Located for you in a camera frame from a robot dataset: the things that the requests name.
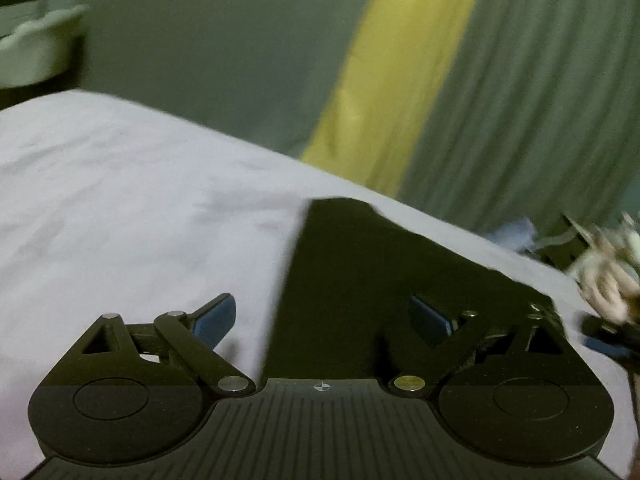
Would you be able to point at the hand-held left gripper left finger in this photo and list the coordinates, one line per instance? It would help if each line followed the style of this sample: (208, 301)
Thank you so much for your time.
(215, 317)

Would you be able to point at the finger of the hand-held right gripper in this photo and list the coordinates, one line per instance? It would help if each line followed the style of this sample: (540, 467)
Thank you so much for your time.
(607, 331)

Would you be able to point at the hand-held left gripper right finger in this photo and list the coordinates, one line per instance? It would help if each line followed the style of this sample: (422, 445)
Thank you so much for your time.
(429, 322)

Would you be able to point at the black pants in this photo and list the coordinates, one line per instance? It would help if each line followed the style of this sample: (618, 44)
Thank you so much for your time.
(380, 280)

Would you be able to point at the white and pink plush toy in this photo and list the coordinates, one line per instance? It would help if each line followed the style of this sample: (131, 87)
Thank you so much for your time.
(607, 272)

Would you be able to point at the blue crumpled cloth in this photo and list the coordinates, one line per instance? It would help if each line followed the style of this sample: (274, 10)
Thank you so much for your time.
(515, 234)

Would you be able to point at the lavender bed sheet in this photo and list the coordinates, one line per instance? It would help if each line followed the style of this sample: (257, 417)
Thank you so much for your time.
(130, 195)

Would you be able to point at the grey-green curtain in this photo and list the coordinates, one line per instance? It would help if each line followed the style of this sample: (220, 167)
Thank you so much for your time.
(540, 90)
(220, 40)

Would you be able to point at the yellow curtain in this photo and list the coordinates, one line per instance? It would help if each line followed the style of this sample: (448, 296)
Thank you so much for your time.
(395, 70)

